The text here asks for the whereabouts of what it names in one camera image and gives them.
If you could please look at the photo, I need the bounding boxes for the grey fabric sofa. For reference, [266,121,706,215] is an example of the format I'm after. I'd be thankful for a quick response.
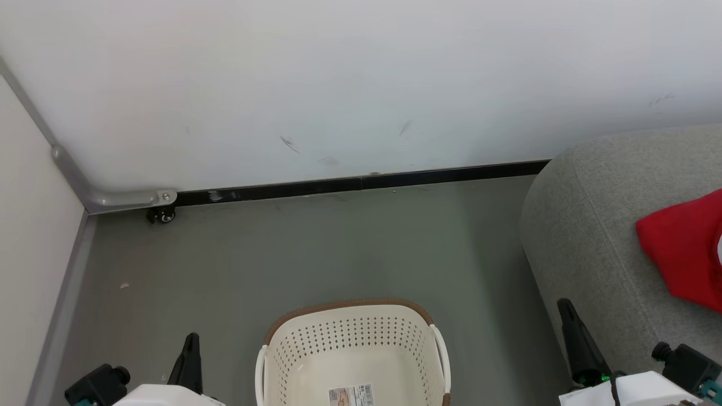
[519,124,722,395]

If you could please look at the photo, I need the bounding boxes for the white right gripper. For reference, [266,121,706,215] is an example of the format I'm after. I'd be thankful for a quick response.
[557,298,704,406]

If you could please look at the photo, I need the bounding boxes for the red garment with striped cuff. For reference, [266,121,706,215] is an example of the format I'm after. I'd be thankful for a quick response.
[635,189,722,314]

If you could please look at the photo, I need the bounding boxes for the black baseboard strip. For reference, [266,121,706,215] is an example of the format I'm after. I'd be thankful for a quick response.
[176,160,551,206]

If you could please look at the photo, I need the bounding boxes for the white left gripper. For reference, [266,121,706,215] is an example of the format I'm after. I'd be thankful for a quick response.
[112,332,227,406]

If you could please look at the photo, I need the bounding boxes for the barcode sticker label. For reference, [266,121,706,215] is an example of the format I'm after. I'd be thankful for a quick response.
[328,384,375,406]

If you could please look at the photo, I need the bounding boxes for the cream perforated laundry basket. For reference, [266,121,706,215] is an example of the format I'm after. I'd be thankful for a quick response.
[255,299,452,406]

